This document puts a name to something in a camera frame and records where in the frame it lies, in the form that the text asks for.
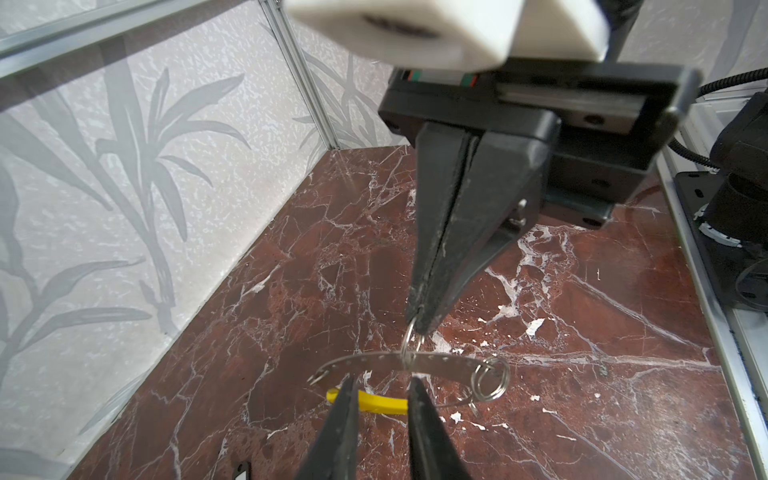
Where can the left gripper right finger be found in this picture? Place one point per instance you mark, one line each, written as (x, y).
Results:
(432, 454)

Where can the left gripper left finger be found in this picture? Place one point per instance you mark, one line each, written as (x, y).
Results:
(334, 452)

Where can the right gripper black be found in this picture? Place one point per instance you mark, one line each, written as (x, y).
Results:
(478, 193)

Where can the silver keyring band yellow tag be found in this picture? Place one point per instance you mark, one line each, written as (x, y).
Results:
(477, 380)

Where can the small black white key fob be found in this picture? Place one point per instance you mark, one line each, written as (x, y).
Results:
(242, 471)

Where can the aluminium front rail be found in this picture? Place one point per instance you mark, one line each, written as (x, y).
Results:
(720, 211)

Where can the aluminium cage frame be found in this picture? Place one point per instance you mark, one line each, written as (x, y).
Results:
(27, 49)

